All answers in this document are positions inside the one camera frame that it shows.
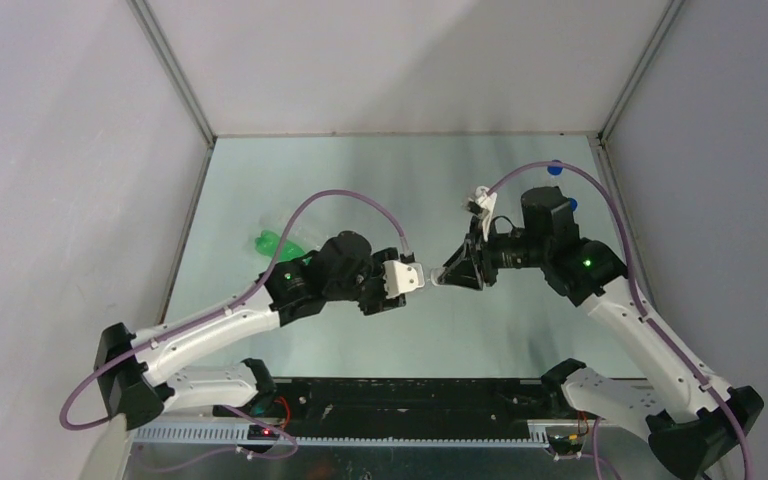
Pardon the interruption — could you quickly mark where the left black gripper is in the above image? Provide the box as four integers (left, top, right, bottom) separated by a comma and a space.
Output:
326, 248, 407, 316

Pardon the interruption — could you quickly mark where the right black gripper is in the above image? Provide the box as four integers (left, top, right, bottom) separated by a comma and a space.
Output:
437, 216, 548, 291

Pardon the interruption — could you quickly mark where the white cap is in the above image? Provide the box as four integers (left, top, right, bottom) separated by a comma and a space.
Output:
429, 267, 444, 286

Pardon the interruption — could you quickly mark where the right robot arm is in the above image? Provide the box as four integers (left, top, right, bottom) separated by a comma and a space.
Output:
431, 187, 764, 479

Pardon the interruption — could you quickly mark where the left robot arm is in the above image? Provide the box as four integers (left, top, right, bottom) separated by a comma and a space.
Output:
94, 231, 425, 430

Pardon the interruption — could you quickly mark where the clear bottle beside green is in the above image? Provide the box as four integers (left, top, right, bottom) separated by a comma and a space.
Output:
259, 210, 326, 243

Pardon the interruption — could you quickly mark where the green plastic bottle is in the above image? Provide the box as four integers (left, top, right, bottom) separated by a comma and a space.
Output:
254, 229, 310, 265

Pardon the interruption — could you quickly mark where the left circuit board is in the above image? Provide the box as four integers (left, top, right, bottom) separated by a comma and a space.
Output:
246, 424, 281, 441

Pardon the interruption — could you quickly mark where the circuit board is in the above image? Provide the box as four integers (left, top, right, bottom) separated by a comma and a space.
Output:
547, 434, 587, 457
246, 424, 281, 441

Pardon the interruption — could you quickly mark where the right circuit board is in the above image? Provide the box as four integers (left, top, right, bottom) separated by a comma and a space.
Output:
547, 434, 587, 457

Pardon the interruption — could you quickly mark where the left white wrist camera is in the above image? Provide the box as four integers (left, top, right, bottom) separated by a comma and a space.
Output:
383, 260, 425, 299

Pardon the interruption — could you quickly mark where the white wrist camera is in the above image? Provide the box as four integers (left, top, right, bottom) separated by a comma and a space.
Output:
465, 186, 497, 241
383, 260, 425, 299

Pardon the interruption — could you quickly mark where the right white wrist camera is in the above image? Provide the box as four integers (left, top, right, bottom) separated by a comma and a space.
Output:
465, 186, 497, 241

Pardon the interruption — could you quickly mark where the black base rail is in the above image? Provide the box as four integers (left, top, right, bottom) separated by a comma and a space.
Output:
239, 377, 596, 442

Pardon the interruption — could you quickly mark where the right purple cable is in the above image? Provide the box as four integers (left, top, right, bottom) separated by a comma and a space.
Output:
486, 160, 756, 480

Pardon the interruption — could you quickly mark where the purple cable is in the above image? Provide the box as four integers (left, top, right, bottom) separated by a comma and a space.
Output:
59, 190, 416, 432
486, 160, 756, 480

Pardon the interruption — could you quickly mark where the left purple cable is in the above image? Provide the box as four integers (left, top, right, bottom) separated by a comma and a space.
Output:
59, 190, 416, 432

